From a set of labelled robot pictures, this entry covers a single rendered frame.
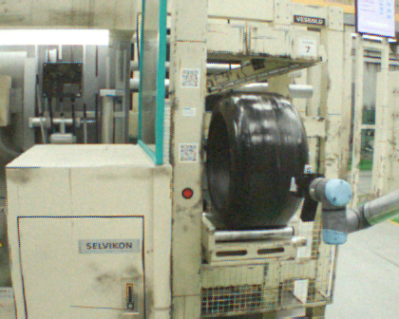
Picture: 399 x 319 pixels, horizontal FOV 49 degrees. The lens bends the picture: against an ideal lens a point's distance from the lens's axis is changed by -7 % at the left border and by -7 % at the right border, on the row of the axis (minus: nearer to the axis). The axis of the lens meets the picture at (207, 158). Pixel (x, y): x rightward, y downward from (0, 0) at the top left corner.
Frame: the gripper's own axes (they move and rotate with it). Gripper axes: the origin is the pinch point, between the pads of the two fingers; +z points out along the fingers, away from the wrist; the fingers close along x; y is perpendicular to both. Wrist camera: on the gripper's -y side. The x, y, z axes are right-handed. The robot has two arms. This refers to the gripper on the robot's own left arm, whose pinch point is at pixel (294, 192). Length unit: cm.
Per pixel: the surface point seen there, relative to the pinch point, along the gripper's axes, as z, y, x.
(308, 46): 47, 66, -29
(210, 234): 19.8, -16.6, 25.6
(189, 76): 24, 44, 33
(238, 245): 22.9, -22.3, 13.3
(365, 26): 314, 170, -235
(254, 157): 7.7, 12.4, 12.2
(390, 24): 316, 178, -275
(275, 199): 11.3, -3.5, 2.8
